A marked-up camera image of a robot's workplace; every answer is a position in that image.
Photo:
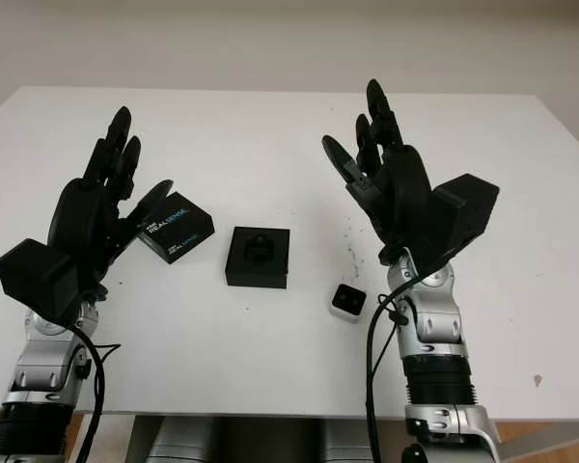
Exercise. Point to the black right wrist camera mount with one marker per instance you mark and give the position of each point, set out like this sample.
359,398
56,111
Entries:
468,212

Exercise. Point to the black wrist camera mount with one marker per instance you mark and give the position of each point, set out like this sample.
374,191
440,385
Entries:
468,212
38,280

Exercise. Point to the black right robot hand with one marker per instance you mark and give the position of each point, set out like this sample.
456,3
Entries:
405,193

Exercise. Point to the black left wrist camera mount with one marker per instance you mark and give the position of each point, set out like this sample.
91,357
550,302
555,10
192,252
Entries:
38,280

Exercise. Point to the grey robot thigh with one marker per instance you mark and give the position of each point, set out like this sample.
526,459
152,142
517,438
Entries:
342,441
178,441

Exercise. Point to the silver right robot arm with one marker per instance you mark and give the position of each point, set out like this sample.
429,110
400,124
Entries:
434,337

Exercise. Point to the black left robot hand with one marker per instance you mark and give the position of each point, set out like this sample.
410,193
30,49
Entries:
84,207

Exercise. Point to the small silver depth camera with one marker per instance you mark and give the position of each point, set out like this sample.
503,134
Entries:
348,300

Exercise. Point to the black camera box base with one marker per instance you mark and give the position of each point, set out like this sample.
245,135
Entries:
258,275

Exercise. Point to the black RealSense box lid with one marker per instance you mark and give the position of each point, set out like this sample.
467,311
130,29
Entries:
178,226

